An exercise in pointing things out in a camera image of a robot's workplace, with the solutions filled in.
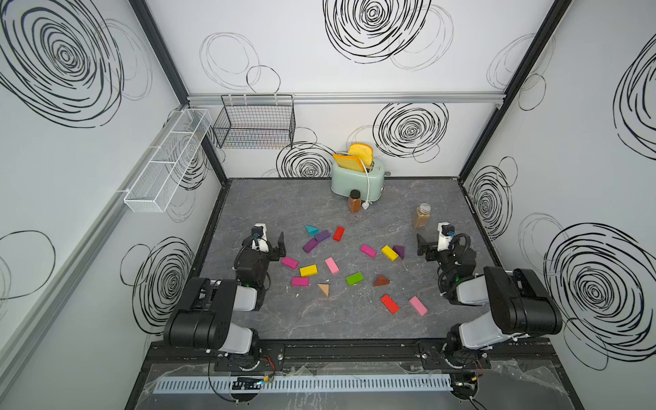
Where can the teal triangle block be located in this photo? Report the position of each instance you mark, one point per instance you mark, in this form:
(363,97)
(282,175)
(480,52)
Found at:
(313,232)

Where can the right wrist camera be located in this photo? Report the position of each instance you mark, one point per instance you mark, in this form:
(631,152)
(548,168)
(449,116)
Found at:
(446,232)

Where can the brown spice bottle black cap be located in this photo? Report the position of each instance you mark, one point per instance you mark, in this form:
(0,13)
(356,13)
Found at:
(354,203)

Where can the glass jar tan spice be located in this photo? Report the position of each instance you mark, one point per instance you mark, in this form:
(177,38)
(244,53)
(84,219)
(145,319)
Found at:
(422,215)

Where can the brown triangle block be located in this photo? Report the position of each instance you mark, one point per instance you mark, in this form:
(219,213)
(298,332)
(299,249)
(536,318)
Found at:
(381,281)

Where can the magenta block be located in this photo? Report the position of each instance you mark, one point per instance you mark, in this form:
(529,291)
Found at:
(290,263)
(367,250)
(300,282)

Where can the yellow block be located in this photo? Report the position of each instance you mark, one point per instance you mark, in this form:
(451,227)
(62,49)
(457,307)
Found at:
(389,253)
(308,271)

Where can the dark purple block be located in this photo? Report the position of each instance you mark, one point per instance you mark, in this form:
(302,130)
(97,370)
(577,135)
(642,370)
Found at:
(310,245)

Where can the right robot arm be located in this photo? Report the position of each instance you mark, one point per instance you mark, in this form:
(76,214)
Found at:
(518,303)

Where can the black wire basket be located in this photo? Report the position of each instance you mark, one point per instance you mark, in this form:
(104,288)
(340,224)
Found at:
(255,122)

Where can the green block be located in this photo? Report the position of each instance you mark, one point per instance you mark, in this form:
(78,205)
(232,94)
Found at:
(354,279)

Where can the red block near toaster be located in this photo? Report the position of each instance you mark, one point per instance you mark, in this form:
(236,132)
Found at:
(338,235)

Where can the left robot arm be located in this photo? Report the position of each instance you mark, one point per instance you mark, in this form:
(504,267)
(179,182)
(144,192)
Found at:
(202,318)

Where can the light pink block front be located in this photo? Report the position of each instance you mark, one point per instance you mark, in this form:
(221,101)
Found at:
(418,306)

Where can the grey slotted cable duct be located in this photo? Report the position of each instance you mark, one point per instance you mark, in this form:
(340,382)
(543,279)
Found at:
(304,384)

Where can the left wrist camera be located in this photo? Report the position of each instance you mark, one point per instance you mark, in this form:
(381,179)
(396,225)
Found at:
(259,238)

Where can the front toast slice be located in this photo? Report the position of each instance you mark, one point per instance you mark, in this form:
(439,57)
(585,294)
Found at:
(350,162)

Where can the white wire shelf basket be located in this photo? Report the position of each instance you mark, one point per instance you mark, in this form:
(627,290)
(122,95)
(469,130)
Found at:
(178,162)

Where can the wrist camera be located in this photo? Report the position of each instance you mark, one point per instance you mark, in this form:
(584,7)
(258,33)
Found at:
(259,238)
(446,232)

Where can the light pink block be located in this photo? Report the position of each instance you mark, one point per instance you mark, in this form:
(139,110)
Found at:
(418,306)
(332,266)

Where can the purple triangle block right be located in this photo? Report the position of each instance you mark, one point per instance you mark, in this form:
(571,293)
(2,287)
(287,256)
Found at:
(400,250)

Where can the tan wooden triangle block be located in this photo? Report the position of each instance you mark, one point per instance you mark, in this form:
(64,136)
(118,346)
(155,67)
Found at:
(325,288)

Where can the black mounting rail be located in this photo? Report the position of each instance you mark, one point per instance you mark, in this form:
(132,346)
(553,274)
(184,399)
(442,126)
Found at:
(282,354)

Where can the violet purple block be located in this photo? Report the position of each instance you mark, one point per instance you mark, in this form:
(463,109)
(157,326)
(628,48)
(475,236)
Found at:
(322,236)

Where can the red block front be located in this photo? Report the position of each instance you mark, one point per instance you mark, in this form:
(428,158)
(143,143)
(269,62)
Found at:
(390,304)

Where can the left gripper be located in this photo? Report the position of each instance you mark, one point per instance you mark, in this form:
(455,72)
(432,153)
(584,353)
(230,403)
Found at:
(272,250)

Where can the toast slice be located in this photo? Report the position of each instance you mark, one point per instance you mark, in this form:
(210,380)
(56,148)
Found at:
(363,152)
(350,162)

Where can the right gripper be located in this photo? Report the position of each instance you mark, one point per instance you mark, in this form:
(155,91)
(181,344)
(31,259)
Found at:
(433,253)

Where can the mint green toaster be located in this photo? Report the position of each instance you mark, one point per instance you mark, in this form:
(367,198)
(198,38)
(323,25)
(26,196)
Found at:
(370,184)

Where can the rear toast slice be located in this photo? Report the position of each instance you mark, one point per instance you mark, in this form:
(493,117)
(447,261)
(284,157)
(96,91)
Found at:
(363,152)

